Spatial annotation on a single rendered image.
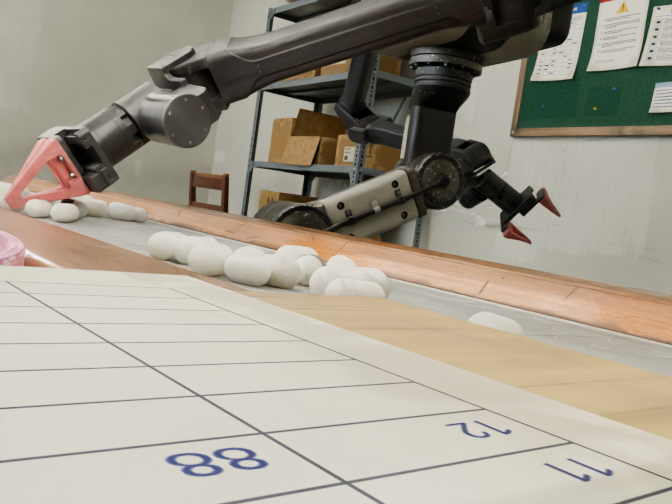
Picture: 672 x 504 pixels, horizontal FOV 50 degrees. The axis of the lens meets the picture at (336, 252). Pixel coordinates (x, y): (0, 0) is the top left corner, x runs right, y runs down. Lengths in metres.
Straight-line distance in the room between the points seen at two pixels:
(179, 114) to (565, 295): 0.44
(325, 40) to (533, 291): 0.41
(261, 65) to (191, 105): 0.11
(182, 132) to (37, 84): 4.69
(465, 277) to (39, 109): 4.99
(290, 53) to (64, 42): 4.73
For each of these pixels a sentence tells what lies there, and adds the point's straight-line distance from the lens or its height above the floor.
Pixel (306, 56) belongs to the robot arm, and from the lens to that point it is 0.84.
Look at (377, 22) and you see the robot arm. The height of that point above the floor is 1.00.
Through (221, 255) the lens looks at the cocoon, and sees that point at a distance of 0.45.
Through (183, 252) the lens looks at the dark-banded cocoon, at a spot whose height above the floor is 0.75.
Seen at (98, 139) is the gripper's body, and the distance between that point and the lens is 0.82.
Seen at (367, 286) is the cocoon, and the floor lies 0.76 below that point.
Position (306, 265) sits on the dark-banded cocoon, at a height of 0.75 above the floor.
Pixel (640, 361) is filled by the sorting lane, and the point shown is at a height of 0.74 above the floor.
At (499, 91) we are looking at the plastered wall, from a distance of 3.31.
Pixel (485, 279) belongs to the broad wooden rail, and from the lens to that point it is 0.56.
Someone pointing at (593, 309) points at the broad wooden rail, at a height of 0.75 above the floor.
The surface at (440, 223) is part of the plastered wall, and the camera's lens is 3.44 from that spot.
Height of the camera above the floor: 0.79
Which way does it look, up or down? 3 degrees down
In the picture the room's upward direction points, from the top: 8 degrees clockwise
